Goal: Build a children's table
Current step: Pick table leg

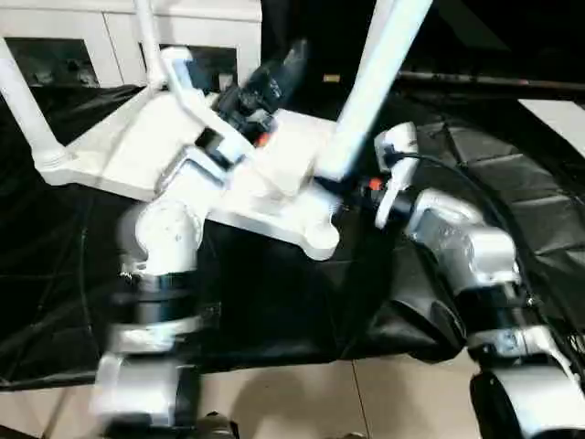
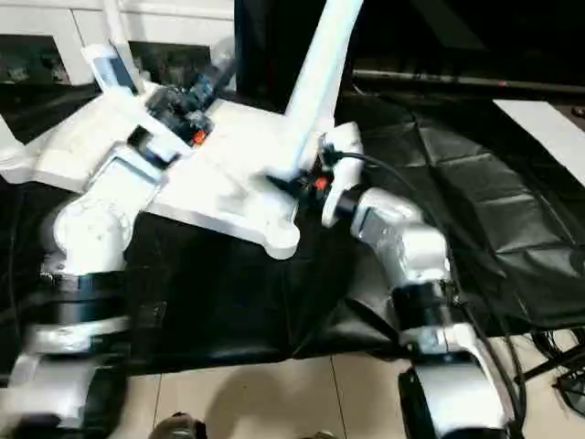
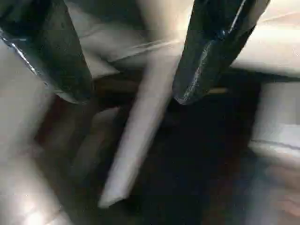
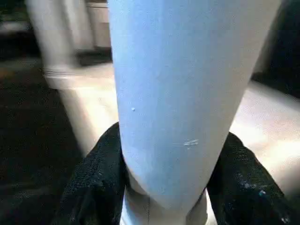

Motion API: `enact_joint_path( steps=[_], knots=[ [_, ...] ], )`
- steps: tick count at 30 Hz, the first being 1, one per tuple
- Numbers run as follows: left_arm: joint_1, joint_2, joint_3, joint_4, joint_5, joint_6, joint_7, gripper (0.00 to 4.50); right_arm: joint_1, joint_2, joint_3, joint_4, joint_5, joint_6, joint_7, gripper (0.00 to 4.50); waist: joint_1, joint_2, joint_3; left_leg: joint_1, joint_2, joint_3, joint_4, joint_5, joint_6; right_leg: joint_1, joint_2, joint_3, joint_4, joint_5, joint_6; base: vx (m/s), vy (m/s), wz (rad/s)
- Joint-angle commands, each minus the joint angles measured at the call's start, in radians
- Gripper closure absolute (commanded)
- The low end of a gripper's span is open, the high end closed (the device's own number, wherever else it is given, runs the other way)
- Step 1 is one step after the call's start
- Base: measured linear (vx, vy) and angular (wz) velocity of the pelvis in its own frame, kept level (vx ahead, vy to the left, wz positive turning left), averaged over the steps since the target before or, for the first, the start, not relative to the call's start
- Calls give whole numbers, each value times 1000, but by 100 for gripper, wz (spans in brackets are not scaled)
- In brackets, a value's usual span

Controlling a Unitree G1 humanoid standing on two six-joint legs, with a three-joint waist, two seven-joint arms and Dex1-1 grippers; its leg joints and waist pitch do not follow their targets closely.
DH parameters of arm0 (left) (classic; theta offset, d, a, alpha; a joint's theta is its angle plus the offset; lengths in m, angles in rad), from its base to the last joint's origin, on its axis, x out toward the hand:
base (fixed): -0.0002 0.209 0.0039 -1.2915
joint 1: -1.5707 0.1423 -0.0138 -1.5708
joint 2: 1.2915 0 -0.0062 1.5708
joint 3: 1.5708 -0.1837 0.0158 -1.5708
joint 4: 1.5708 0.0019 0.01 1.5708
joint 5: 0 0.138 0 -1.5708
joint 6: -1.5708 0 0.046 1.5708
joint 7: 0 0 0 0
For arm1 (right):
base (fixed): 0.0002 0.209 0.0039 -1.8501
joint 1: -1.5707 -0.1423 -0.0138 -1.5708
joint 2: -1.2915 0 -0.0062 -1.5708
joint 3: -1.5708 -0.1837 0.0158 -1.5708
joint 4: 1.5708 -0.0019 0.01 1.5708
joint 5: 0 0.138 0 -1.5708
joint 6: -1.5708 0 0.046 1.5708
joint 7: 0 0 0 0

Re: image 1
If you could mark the brown round object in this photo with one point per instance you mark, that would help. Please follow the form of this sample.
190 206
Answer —
217 425

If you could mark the white plastic table top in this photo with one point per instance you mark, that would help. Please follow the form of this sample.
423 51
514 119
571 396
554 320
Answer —
137 146

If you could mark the grey metal rail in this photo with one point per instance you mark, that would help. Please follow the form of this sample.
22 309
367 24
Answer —
480 80

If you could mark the white cabinet with glass doors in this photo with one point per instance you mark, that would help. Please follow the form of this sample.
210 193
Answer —
114 23

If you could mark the black mat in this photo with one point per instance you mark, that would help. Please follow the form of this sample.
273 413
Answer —
274 297

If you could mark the black box with orange label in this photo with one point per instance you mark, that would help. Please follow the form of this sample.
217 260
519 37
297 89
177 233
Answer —
329 46

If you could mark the white flat board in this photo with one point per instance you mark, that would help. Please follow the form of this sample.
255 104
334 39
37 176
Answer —
560 121

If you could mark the white plastic table leg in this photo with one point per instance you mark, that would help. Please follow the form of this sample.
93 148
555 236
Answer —
151 46
27 100
370 91

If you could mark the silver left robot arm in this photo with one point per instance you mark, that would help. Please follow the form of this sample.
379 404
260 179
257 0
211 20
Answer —
169 238

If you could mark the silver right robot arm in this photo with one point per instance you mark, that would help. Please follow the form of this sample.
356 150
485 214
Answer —
466 247

